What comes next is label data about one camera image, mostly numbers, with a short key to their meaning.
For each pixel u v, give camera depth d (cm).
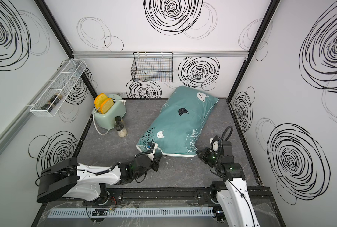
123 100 99
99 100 89
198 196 74
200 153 72
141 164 60
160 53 89
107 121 94
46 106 66
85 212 69
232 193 49
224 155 58
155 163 70
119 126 90
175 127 86
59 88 77
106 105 89
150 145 69
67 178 42
